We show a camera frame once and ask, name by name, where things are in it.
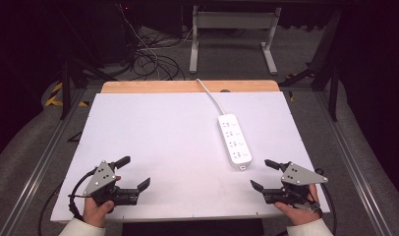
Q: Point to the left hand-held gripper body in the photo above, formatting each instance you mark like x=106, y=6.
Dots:
x=101, y=178

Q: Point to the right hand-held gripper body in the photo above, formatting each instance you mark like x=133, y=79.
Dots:
x=300, y=177

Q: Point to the person's left hand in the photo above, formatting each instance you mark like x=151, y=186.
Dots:
x=94, y=213

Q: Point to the person's right hand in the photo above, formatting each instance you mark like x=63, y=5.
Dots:
x=302, y=214

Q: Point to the white power strip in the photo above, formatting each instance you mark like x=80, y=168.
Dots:
x=235, y=142

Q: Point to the white table cover board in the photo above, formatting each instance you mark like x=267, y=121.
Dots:
x=174, y=147

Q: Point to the wooden table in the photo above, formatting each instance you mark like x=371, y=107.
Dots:
x=161, y=87

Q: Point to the black metal stand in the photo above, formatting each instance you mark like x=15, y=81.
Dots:
x=333, y=82
x=66, y=88

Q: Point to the yellow black hazard tape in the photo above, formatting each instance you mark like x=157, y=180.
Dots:
x=55, y=95

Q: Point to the dark equipment cabinet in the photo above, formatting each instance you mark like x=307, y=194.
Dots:
x=117, y=32

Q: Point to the aluminium floor rail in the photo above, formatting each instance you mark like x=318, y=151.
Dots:
x=351, y=164
x=40, y=167

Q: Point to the white metal stand frame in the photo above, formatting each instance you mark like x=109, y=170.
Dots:
x=233, y=20

